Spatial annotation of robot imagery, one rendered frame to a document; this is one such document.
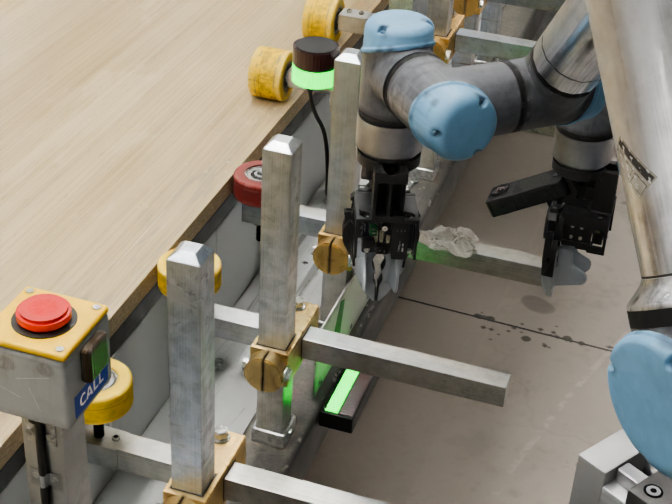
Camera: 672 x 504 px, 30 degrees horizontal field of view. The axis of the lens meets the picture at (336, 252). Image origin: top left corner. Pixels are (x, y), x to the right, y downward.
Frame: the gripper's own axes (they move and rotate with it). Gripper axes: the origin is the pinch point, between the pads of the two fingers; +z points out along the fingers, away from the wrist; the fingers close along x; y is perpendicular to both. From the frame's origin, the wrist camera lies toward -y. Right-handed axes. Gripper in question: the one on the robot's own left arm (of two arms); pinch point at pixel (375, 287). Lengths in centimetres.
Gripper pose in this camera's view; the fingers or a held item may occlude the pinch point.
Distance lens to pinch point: 152.0
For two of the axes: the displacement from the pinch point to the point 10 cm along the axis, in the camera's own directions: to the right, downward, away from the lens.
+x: 10.0, 0.3, 0.5
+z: -0.5, 8.4, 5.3
